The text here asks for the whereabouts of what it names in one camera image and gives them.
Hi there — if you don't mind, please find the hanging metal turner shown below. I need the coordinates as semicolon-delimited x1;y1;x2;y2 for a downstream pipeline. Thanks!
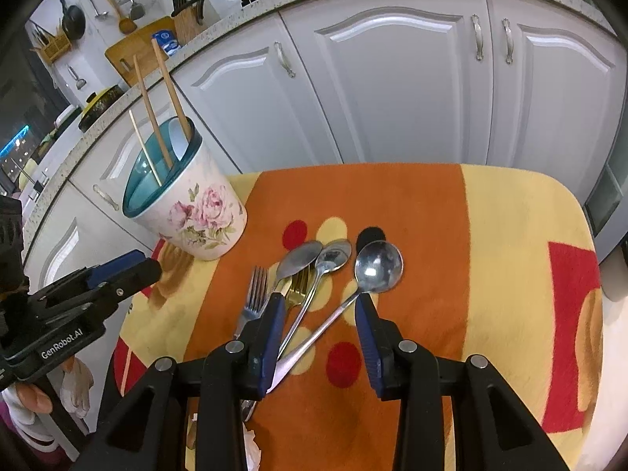
78;0;110;23

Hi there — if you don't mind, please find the person's left hand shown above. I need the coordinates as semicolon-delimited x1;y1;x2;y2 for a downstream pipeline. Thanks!
11;356;95;420

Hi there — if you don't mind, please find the hanging wooden spatula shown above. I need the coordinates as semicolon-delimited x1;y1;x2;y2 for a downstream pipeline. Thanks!
101;0;138;35

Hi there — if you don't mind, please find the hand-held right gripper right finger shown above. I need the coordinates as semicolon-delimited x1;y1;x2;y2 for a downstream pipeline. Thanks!
354;293;570;471

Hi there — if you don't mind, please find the floral utensil holder teal rim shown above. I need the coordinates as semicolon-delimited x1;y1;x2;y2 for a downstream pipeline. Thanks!
121;117;247;262

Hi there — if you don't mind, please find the matte grey spoon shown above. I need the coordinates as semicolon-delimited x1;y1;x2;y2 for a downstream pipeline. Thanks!
267;240;325;300

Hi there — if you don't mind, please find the small shiny spoon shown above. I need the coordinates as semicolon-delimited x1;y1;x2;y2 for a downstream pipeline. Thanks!
276;239;353;361

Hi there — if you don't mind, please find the metal cabinet handle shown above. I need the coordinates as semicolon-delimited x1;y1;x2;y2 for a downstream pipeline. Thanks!
500;18;515;66
92;184;121;212
273;40;296;79
471;14;484;62

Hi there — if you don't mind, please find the wooden knife block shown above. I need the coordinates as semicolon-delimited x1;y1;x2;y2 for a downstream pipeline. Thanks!
171;0;212;45

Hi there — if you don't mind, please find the bamboo wall rack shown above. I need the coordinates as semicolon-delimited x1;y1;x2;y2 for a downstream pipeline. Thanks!
30;24;73;64

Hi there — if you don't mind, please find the light bamboo chopstick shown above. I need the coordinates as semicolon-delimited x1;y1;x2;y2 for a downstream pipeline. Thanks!
128;110;162;188

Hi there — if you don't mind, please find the brown wooden chopstick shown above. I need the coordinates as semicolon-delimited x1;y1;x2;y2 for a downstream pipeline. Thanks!
150;38;193;142
132;55;175;170

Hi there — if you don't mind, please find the silver fork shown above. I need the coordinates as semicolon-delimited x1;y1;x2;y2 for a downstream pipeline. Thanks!
234;266;270;339
285;267;317;310

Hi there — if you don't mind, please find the white crumpled cloth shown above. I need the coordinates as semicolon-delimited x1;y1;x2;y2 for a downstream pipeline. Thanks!
242;427;264;471

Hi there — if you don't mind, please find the hanging small black pan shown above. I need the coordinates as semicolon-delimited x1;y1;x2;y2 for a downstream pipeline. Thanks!
60;0;88;41

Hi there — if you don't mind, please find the orange yellow printed blanket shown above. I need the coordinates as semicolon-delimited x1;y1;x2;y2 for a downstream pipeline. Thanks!
110;163;604;471

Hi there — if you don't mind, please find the blue white container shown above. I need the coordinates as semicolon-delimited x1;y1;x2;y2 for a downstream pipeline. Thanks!
150;29;182;55

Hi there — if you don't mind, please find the wooden cutting board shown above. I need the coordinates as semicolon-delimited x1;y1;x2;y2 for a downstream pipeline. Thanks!
104;16;177;88

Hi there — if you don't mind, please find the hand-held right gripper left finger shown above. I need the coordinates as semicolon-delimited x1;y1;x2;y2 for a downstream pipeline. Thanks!
95;293;287;471

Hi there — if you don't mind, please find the black pot with yellow lid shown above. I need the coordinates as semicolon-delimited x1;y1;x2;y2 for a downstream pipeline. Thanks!
77;85;126;133

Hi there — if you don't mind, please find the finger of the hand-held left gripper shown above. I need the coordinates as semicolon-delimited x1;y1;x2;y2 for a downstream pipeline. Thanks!
53;259;162;328
44;249;148;301

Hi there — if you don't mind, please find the round silver soup spoon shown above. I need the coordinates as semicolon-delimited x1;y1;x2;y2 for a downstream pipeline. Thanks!
266;240;404;397

